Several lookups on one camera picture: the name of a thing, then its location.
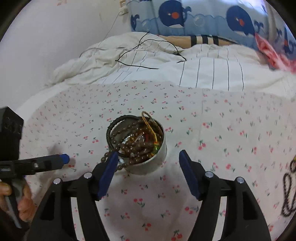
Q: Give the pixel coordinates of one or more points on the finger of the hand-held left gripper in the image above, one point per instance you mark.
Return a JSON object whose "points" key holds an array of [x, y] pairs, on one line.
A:
{"points": [[46, 162]]}

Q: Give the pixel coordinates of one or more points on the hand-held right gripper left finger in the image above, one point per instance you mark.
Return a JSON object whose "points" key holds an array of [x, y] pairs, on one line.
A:
{"points": [[108, 173]]}

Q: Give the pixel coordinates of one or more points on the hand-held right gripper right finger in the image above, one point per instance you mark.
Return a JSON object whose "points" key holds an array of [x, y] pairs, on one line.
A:
{"points": [[188, 173]]}

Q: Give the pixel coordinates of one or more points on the round metal bowl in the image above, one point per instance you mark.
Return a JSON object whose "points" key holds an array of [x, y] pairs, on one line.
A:
{"points": [[148, 165]]}

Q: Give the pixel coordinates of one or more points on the person's left hand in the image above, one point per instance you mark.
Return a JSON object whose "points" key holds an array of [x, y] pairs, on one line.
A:
{"points": [[25, 204]]}

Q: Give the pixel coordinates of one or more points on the cherry print bedsheet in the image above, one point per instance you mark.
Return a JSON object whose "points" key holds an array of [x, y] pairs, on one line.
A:
{"points": [[208, 115]]}

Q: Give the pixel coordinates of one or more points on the white cloth with black outline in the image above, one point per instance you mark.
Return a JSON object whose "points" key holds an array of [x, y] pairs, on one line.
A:
{"points": [[291, 183]]}

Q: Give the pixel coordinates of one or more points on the white striped duvet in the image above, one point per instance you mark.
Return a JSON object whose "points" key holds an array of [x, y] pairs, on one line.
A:
{"points": [[208, 69]]}

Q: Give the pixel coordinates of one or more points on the beige black striped pillow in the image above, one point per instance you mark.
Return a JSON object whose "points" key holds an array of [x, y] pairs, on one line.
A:
{"points": [[203, 39]]}

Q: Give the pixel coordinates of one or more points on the pink checked cloth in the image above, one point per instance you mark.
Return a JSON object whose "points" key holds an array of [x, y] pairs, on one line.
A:
{"points": [[270, 53]]}

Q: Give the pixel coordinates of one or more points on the blue whale print cushion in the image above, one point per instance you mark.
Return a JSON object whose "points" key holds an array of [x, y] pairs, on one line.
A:
{"points": [[208, 14]]}

